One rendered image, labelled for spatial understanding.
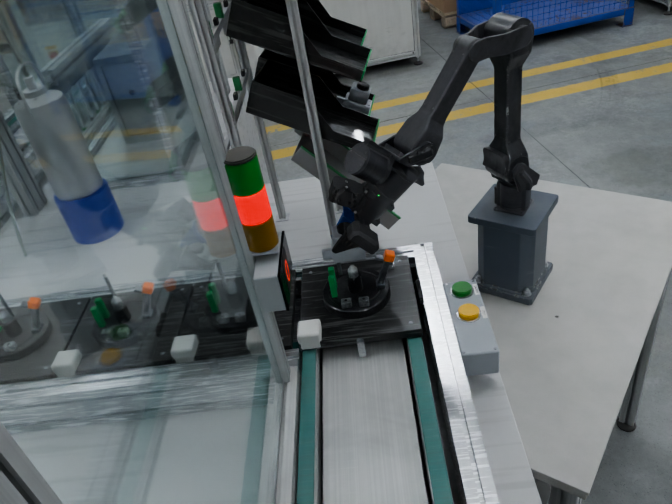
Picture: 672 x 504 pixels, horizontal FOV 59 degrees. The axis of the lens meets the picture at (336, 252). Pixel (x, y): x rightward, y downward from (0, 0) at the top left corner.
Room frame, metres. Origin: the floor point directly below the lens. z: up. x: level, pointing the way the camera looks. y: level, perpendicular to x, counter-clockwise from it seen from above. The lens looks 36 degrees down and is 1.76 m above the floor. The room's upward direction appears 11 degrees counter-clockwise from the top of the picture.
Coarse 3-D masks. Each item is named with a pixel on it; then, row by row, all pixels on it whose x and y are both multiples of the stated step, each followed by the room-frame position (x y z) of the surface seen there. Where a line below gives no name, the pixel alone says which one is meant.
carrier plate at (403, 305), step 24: (336, 264) 1.06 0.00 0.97; (360, 264) 1.04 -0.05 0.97; (408, 264) 1.01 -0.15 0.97; (312, 288) 0.99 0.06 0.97; (408, 288) 0.93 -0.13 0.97; (312, 312) 0.92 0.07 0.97; (384, 312) 0.87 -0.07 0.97; (408, 312) 0.86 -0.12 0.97; (336, 336) 0.83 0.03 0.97; (360, 336) 0.82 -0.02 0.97; (384, 336) 0.82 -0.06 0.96; (408, 336) 0.81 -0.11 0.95
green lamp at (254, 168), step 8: (256, 160) 0.75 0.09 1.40; (232, 168) 0.74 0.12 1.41; (240, 168) 0.74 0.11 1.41; (248, 168) 0.74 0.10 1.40; (256, 168) 0.75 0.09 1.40; (232, 176) 0.74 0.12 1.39; (240, 176) 0.74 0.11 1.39; (248, 176) 0.74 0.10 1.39; (256, 176) 0.75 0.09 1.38; (232, 184) 0.74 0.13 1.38; (240, 184) 0.74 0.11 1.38; (248, 184) 0.74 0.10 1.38; (256, 184) 0.74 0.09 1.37; (232, 192) 0.75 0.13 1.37; (240, 192) 0.74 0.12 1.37; (248, 192) 0.74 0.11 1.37; (256, 192) 0.74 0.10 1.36
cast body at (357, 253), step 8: (336, 232) 0.94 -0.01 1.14; (336, 240) 0.92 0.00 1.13; (328, 248) 0.95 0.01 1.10; (352, 248) 0.92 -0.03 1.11; (360, 248) 0.92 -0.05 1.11; (328, 256) 0.94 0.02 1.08; (336, 256) 0.92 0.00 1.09; (344, 256) 0.92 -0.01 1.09; (352, 256) 0.92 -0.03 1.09; (360, 256) 0.92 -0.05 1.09
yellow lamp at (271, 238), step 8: (272, 216) 0.76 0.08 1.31; (264, 224) 0.74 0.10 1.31; (272, 224) 0.75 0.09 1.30; (248, 232) 0.74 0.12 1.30; (256, 232) 0.74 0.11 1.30; (264, 232) 0.74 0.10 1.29; (272, 232) 0.75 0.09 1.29; (248, 240) 0.74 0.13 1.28; (256, 240) 0.74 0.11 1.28; (264, 240) 0.74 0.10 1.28; (272, 240) 0.74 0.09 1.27; (256, 248) 0.74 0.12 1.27; (264, 248) 0.74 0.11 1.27; (272, 248) 0.74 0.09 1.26
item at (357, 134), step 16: (272, 64) 1.31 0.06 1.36; (256, 80) 1.22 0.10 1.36; (272, 80) 1.32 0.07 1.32; (288, 80) 1.31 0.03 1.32; (320, 80) 1.29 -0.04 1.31; (256, 96) 1.19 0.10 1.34; (272, 96) 1.18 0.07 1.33; (288, 96) 1.18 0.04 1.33; (320, 96) 1.29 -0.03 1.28; (256, 112) 1.20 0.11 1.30; (272, 112) 1.19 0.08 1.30; (288, 112) 1.18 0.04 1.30; (304, 112) 1.17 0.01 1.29; (320, 112) 1.27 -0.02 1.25; (336, 112) 1.28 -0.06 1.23; (352, 112) 1.27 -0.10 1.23; (304, 128) 1.17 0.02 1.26; (320, 128) 1.16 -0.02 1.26; (336, 128) 1.21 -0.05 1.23; (352, 128) 1.23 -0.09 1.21; (368, 128) 1.24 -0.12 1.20; (352, 144) 1.14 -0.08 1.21
